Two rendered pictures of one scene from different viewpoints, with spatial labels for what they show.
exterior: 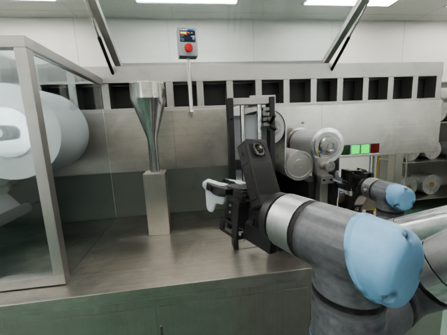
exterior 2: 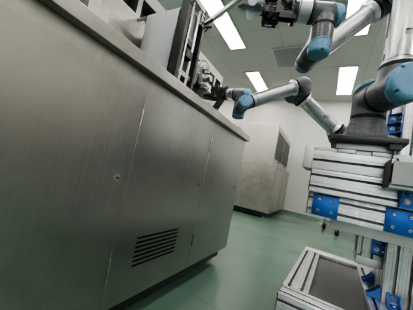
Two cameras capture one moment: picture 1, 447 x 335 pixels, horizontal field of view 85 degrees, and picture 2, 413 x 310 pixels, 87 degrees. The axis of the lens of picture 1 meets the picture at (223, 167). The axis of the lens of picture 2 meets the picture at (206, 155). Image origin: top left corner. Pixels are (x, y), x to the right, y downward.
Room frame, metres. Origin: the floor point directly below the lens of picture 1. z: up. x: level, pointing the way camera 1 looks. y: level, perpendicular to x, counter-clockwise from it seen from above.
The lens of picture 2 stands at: (0.06, 0.64, 0.59)
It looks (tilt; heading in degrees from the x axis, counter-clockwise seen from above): 4 degrees up; 306
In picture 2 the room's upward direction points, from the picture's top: 11 degrees clockwise
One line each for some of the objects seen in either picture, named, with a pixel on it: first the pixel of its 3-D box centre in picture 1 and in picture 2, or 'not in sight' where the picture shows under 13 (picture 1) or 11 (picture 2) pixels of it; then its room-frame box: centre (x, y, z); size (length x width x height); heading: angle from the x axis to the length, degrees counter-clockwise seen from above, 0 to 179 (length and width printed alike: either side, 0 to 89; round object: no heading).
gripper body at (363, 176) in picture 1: (358, 181); (219, 93); (0.90, -0.51, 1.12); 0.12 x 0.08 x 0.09; 7
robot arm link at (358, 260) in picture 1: (350, 249); (324, 15); (0.24, -0.13, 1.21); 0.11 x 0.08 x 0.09; 30
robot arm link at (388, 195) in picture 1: (391, 195); (241, 95); (0.74, -0.53, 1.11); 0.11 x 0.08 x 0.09; 7
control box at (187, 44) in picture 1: (187, 42); not in sight; (0.97, 0.11, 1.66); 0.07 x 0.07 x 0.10; 15
